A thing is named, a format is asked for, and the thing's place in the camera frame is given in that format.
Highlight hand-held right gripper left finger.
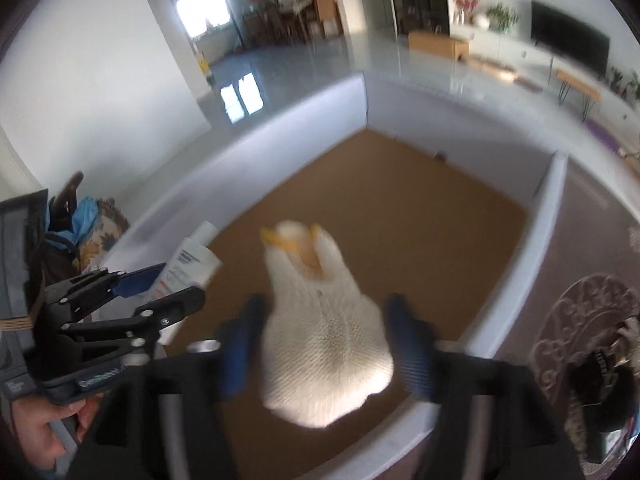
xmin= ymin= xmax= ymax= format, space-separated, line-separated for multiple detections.
xmin=70 ymin=292 xmax=271 ymax=480

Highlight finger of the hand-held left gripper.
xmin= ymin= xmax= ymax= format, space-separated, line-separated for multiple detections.
xmin=45 ymin=261 xmax=167 ymax=329
xmin=60 ymin=286 xmax=207 ymax=358

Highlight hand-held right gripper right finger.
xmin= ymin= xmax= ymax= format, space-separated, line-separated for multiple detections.
xmin=382 ymin=292 xmax=586 ymax=480

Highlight white lotion tube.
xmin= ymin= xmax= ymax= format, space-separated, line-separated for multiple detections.
xmin=157 ymin=221 xmax=224 ymax=346

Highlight white knitted duck toy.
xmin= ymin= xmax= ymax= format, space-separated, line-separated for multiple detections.
xmin=260 ymin=220 xmax=396 ymax=429

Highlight person's left hand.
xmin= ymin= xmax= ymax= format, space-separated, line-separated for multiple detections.
xmin=10 ymin=394 xmax=106 ymax=472

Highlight floral patterned cushion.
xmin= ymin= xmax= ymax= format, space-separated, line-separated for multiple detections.
xmin=75 ymin=199 xmax=132 ymax=273

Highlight blue plastic bag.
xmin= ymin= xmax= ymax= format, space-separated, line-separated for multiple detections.
xmin=70 ymin=197 xmax=103 ymax=251

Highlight dark brown chair back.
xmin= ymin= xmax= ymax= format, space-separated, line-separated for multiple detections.
xmin=50 ymin=170 xmax=85 ymax=233

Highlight dark dining chairs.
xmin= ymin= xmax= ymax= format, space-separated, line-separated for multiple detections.
xmin=242 ymin=1 xmax=307 ymax=50

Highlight purple floor mat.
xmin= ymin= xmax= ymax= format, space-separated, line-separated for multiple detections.
xmin=582 ymin=119 xmax=640 ymax=157

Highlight flat cardboard pieces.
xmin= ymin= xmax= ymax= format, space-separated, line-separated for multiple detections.
xmin=465 ymin=54 xmax=544 ymax=94

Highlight cardboard box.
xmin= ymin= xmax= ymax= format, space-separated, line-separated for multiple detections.
xmin=407 ymin=30 xmax=471 ymax=62

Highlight wooden bench with metal legs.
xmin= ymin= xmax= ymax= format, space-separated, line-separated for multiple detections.
xmin=554 ymin=68 xmax=602 ymax=122

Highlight white television cabinet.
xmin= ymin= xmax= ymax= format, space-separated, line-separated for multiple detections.
xmin=450 ymin=22 xmax=640 ymax=143

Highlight light wooden cabinet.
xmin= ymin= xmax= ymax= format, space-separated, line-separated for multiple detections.
xmin=312 ymin=0 xmax=344 ymax=39

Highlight leafy green potted plant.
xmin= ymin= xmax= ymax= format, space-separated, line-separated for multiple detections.
xmin=486 ymin=2 xmax=520 ymax=33

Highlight red flower bouquet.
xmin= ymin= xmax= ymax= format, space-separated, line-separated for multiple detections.
xmin=452 ymin=0 xmax=482 ymax=25

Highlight black flat television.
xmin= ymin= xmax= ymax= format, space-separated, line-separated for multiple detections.
xmin=530 ymin=0 xmax=612 ymax=75

